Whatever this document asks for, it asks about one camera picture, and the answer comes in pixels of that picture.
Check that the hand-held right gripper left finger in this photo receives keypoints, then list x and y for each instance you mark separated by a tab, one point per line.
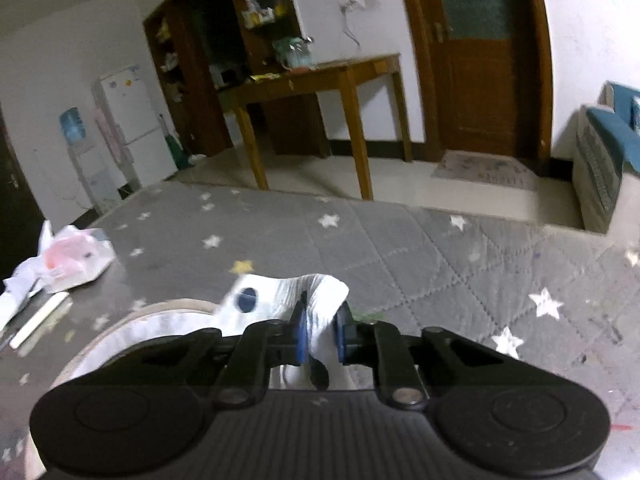
300	332

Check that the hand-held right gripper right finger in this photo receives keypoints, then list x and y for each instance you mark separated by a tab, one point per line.
341	336

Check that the grey star-patterned quilted mat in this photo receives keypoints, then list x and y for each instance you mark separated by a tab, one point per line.
400	260

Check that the patterned doormat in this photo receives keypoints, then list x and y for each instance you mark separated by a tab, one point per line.
482	169

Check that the green broom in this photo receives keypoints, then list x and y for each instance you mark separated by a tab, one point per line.
176	147

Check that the white plastic bag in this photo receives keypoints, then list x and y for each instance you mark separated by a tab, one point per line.
70	260

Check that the wooden table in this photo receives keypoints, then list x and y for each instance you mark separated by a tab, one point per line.
320	85

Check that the white flat stick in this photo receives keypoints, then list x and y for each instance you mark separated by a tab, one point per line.
39	320

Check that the white refrigerator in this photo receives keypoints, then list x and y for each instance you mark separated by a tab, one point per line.
137	125

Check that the water dispenser with blue bottle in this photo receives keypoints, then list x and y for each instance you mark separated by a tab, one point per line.
85	160

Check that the clear plastic bag on table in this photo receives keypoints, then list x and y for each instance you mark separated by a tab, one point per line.
292	52

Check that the wooden shelf cabinet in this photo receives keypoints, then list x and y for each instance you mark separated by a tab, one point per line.
220	55

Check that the wooden door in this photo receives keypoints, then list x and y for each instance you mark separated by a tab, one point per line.
475	55

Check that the sofa with blue cover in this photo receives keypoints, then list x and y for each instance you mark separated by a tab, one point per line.
607	155

